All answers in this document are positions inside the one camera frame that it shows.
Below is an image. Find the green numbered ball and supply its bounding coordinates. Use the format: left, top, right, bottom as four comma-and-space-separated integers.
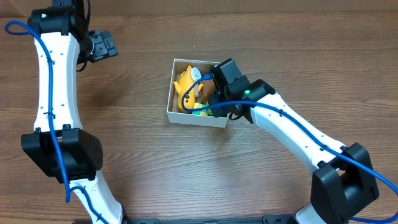
206, 109, 214, 116

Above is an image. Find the multicoloured cube puzzle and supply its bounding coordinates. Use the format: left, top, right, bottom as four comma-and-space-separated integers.
192, 101, 210, 117

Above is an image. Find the yellow plastic toy figure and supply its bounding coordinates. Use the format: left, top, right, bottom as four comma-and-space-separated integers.
174, 65, 199, 113

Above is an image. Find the brown plush animal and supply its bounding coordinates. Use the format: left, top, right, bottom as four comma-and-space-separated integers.
199, 79, 216, 104

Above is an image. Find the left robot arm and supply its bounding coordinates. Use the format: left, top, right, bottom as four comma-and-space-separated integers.
21, 1, 124, 223

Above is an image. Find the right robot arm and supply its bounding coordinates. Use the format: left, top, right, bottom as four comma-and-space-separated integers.
210, 74, 379, 223

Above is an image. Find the white cardboard box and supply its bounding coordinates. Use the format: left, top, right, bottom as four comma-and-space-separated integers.
166, 58, 228, 128

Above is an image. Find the right blue cable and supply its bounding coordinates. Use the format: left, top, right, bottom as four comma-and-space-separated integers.
181, 73, 398, 224

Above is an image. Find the blue cable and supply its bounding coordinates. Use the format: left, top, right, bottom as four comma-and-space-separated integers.
4, 20, 109, 224
181, 73, 398, 224

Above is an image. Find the left blue cable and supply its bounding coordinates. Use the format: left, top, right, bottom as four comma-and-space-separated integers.
4, 20, 109, 224

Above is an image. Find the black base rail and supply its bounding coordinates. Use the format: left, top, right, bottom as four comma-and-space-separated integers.
73, 213, 348, 224

